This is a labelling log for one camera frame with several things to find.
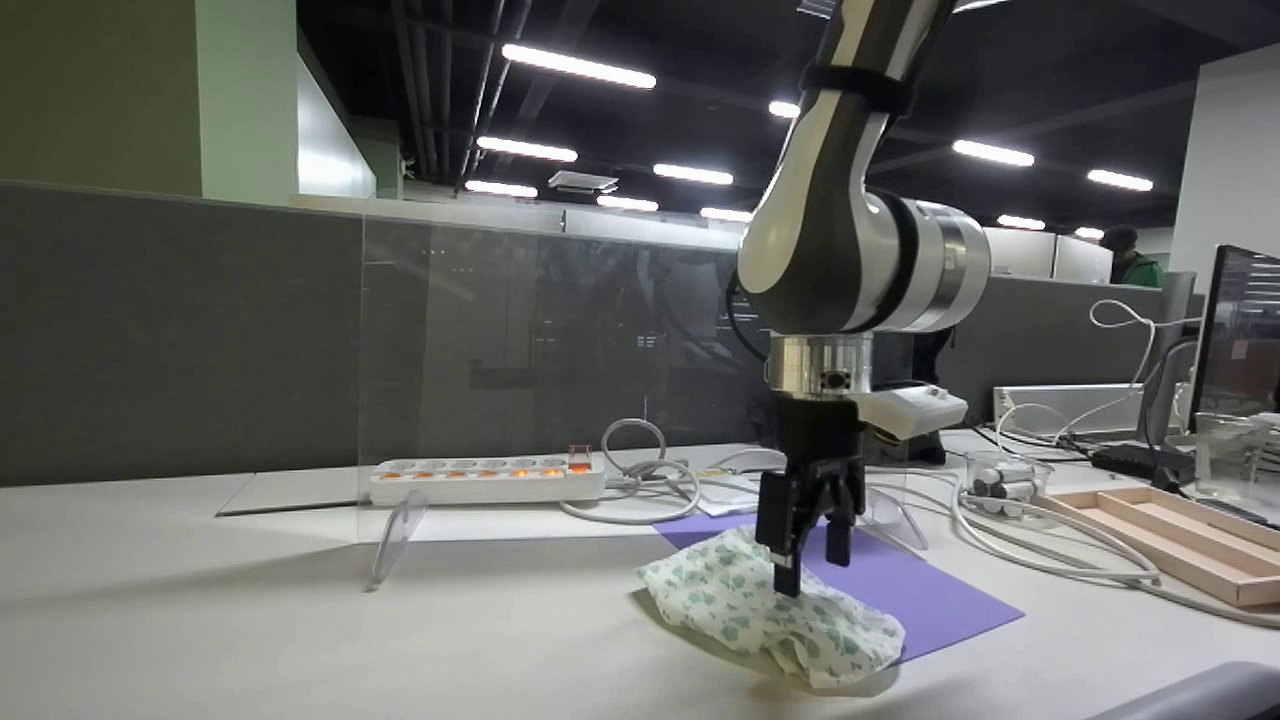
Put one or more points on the transparent acrylic panel stand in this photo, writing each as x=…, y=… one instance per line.
x=534, y=346

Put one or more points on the grey monitor stand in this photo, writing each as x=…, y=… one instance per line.
x=1163, y=402

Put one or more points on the white power strip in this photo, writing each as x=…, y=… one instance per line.
x=480, y=483

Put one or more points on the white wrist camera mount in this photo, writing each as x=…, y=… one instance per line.
x=919, y=407

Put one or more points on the wooden tray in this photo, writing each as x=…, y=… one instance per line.
x=1173, y=534

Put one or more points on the white green patterned cloth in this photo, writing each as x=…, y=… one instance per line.
x=747, y=615

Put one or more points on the white cabinet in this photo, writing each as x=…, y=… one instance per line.
x=1046, y=259

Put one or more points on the black computer monitor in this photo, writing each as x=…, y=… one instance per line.
x=1241, y=332

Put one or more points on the white flat box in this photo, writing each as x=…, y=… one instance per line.
x=1065, y=410

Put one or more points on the purple mat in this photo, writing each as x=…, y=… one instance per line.
x=923, y=586

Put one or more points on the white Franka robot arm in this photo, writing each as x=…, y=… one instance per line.
x=826, y=240

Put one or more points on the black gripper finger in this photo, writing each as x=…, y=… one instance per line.
x=840, y=523
x=786, y=534

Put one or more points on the person in green shirt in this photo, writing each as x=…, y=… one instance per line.
x=1132, y=263

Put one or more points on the fluorescent ceiling light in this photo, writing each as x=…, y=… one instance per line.
x=501, y=190
x=692, y=175
x=579, y=65
x=725, y=214
x=780, y=111
x=629, y=205
x=1123, y=176
x=995, y=155
x=527, y=148

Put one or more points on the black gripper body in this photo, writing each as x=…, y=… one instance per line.
x=820, y=432

